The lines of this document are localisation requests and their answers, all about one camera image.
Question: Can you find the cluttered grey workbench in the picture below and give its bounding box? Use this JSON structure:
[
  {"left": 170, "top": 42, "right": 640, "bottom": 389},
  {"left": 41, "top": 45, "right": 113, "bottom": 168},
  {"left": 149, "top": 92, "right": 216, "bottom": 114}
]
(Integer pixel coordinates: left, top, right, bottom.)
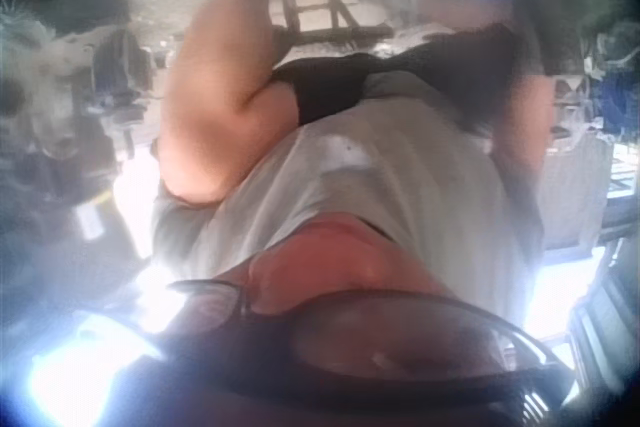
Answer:
[{"left": 0, "top": 0, "right": 164, "bottom": 248}]

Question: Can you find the blue cloth heap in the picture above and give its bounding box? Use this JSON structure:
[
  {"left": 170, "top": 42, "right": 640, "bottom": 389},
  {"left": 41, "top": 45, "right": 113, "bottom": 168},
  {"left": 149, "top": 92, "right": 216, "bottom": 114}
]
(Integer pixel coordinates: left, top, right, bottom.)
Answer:
[{"left": 597, "top": 59, "right": 640, "bottom": 141}]

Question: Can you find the grey metal chair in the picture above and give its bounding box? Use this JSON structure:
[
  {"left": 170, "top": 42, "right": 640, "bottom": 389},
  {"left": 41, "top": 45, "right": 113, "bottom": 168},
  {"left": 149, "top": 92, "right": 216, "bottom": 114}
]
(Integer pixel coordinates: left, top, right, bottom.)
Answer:
[{"left": 567, "top": 234, "right": 640, "bottom": 401}]

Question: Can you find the dark wooden frame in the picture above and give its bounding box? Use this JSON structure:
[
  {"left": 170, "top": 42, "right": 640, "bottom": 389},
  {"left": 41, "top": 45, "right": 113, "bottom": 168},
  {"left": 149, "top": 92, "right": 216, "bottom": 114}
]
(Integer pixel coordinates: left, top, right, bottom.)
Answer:
[{"left": 269, "top": 0, "right": 396, "bottom": 51}]

